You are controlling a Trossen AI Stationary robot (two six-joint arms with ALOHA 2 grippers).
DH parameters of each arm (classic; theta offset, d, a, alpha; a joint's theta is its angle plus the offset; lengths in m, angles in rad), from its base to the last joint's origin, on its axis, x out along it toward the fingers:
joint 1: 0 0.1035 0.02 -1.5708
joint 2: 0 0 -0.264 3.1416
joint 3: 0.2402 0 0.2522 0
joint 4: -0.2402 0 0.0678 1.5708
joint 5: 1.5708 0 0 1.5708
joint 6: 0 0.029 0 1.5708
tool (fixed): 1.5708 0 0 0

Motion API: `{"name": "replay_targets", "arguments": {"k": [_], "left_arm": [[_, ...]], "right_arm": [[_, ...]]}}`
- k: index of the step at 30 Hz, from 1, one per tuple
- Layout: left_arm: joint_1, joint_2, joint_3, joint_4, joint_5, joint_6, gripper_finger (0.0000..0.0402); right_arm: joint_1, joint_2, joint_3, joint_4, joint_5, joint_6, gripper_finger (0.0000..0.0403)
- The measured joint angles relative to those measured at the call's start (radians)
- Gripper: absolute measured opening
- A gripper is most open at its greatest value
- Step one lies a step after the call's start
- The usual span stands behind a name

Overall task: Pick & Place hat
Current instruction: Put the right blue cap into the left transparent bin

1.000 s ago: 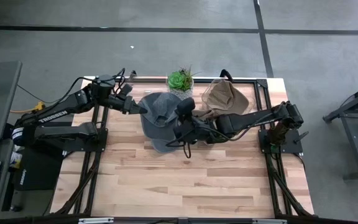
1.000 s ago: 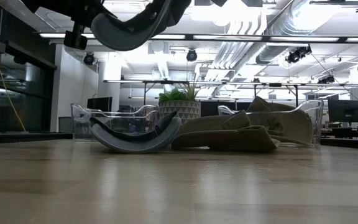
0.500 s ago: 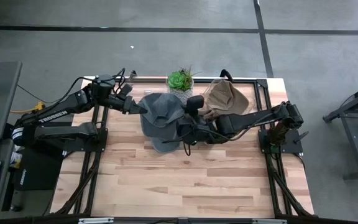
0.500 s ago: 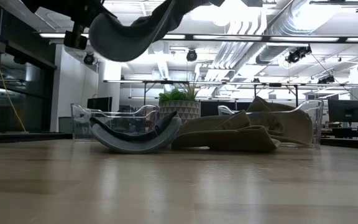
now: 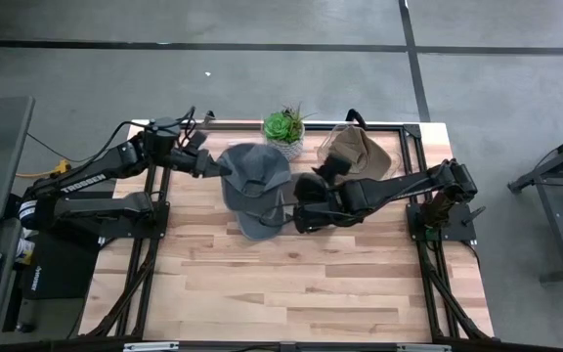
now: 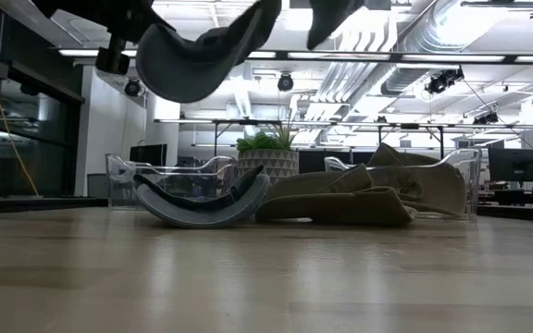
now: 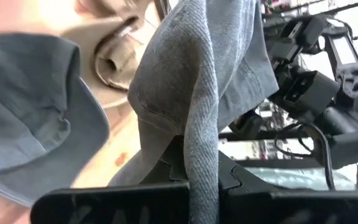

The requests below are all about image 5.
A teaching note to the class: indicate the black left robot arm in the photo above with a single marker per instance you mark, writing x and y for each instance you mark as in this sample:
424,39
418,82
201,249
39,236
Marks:
86,181

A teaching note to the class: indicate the black box with white logo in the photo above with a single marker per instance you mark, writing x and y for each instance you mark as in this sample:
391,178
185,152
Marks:
61,274

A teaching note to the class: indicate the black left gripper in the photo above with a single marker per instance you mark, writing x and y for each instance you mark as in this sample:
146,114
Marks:
191,156

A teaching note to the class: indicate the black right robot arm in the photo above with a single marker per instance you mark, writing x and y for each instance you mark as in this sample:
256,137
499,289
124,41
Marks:
399,188

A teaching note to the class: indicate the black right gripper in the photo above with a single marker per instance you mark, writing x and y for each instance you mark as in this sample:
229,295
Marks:
313,205

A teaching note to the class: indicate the black desk stand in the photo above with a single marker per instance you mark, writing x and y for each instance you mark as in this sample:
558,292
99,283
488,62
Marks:
521,183

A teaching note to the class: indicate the black aluminium table frame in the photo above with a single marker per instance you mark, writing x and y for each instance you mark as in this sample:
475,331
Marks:
411,131

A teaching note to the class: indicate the succulent in patterned white pot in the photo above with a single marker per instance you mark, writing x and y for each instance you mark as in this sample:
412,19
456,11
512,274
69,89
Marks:
281,127

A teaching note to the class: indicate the beige cap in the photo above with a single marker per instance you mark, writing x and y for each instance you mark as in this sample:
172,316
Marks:
364,156

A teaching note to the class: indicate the small grey clamp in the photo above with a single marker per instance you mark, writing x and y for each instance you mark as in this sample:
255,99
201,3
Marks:
208,117

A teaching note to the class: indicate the silver metal bracket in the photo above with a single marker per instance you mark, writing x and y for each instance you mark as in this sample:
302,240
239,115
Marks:
423,348
149,346

